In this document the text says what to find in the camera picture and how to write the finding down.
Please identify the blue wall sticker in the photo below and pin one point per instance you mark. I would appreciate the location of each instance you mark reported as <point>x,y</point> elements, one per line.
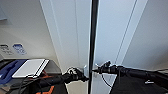
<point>19,49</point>

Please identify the blue plastic object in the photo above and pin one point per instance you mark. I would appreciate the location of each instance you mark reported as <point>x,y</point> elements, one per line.
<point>8,71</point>

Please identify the white wardrobe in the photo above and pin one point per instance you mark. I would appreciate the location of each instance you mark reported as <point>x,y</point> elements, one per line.
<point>50,36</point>

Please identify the white wardrobe door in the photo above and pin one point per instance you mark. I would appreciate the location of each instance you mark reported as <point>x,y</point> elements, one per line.
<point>71,33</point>
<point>113,33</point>

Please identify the orange frame stand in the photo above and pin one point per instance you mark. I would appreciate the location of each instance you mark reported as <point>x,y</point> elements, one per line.
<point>50,90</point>

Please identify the white flat board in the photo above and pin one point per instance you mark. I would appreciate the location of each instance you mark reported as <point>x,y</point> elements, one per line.
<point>29,67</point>

